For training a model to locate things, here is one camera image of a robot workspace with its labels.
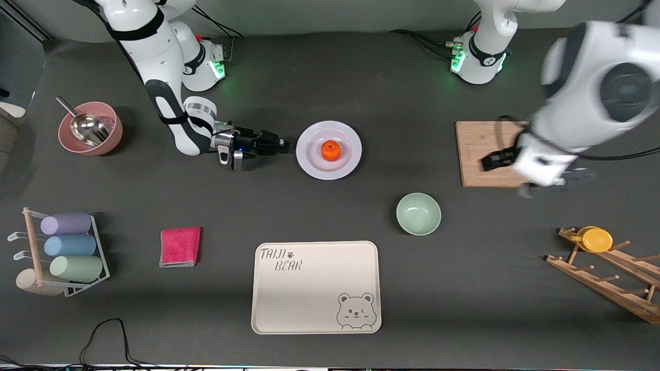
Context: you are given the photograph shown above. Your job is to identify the white round plate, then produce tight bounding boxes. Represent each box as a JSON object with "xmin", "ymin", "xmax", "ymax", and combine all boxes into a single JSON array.
[{"xmin": 295, "ymin": 121, "xmax": 362, "ymax": 181}]

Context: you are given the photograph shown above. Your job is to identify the wooden cutting board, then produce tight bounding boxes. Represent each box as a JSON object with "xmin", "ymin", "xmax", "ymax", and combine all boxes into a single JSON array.
[{"xmin": 456, "ymin": 121, "xmax": 532, "ymax": 188}]

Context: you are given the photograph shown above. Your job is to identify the pale green bowl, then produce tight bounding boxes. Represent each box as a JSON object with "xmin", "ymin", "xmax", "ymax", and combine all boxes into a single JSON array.
[{"xmin": 396, "ymin": 193, "xmax": 442, "ymax": 237}]

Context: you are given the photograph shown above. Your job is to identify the pink folded cloth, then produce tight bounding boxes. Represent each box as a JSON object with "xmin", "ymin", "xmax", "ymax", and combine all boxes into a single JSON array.
[{"xmin": 159, "ymin": 227, "xmax": 202, "ymax": 268}]

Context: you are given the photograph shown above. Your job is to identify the yellow cup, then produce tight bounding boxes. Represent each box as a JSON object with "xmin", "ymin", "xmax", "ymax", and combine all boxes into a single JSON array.
[{"xmin": 569, "ymin": 226, "xmax": 614, "ymax": 253}]

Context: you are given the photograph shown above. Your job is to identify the cream tray with bear print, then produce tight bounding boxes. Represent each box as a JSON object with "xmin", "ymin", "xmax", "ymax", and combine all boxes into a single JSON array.
[{"xmin": 251, "ymin": 241, "xmax": 383, "ymax": 335}]

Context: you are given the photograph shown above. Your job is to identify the wooden peg rack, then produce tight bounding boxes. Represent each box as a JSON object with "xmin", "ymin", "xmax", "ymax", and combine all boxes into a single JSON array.
[{"xmin": 546, "ymin": 227, "xmax": 660, "ymax": 325}]

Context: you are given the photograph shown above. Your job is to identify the metal scoop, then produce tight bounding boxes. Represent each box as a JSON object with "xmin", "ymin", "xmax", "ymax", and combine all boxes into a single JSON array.
[{"xmin": 56, "ymin": 96, "xmax": 110, "ymax": 147}]

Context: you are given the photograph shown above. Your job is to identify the pink bowl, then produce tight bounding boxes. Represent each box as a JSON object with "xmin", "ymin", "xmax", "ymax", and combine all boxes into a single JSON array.
[{"xmin": 58, "ymin": 102, "xmax": 123, "ymax": 156}]

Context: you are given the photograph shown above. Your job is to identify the pale purple cup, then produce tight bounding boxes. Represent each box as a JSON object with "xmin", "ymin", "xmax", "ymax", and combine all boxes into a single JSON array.
[{"xmin": 40, "ymin": 213, "xmax": 92, "ymax": 235}]

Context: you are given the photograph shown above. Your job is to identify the pale blue cup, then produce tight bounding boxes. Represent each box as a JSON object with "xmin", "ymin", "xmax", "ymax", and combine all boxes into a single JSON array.
[{"xmin": 43, "ymin": 234, "xmax": 97, "ymax": 257}]

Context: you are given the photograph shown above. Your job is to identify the pale green cup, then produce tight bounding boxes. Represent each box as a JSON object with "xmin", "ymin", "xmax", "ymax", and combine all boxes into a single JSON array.
[{"xmin": 49, "ymin": 255, "xmax": 104, "ymax": 283}]

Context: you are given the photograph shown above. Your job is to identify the beige cup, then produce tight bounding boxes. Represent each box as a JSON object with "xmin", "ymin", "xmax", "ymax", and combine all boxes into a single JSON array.
[{"xmin": 15, "ymin": 268, "xmax": 65, "ymax": 297}]

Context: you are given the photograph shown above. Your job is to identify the black right arm base cables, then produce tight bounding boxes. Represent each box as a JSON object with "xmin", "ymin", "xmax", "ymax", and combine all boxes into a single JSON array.
[{"xmin": 195, "ymin": 4, "xmax": 245, "ymax": 39}]

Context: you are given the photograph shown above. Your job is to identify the black arm base cables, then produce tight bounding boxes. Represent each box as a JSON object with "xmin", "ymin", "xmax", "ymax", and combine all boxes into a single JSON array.
[
  {"xmin": 389, "ymin": 29, "xmax": 463, "ymax": 58},
  {"xmin": 195, "ymin": 4, "xmax": 245, "ymax": 39}
]

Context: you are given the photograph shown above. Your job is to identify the black left arm base cables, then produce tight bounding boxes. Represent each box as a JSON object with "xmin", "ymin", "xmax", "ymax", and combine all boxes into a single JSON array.
[{"xmin": 389, "ymin": 29, "xmax": 463, "ymax": 58}]

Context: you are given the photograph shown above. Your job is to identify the black cable on table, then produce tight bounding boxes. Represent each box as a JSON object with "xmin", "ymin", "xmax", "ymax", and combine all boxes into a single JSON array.
[{"xmin": 77, "ymin": 318, "xmax": 158, "ymax": 369}]

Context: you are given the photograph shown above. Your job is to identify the white wire cup rack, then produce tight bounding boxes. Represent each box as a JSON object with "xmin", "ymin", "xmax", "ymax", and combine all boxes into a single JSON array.
[{"xmin": 7, "ymin": 207, "xmax": 110, "ymax": 298}]

